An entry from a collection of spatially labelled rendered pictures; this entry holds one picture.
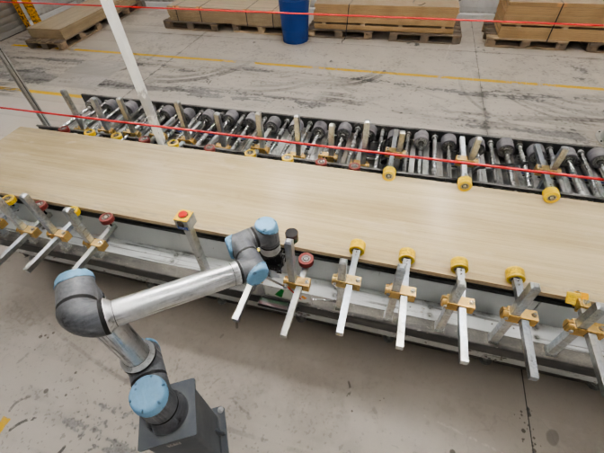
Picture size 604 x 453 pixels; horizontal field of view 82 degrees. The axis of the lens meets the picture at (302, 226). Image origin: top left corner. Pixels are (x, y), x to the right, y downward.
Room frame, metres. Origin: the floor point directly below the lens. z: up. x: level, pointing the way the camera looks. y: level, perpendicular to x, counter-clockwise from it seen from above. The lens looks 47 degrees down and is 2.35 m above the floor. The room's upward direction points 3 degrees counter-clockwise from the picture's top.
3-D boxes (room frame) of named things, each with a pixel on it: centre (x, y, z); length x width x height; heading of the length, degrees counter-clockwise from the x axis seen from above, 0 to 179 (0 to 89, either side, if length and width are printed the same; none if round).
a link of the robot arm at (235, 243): (0.90, 0.24, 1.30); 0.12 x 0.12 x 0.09; 26
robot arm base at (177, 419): (0.50, 0.68, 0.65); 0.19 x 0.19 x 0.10
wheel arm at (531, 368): (0.68, -0.92, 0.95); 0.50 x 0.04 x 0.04; 162
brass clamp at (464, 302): (0.78, -0.67, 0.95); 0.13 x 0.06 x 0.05; 72
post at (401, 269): (0.86, -0.41, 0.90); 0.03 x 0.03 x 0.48; 72
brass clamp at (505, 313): (0.70, -0.91, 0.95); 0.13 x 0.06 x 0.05; 72
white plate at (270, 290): (1.00, 0.10, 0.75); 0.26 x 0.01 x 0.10; 72
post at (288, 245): (1.01, 0.06, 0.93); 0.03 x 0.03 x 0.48; 72
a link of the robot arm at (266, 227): (0.95, 0.14, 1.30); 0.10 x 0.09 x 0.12; 116
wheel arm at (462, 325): (0.75, -0.68, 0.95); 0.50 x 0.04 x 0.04; 162
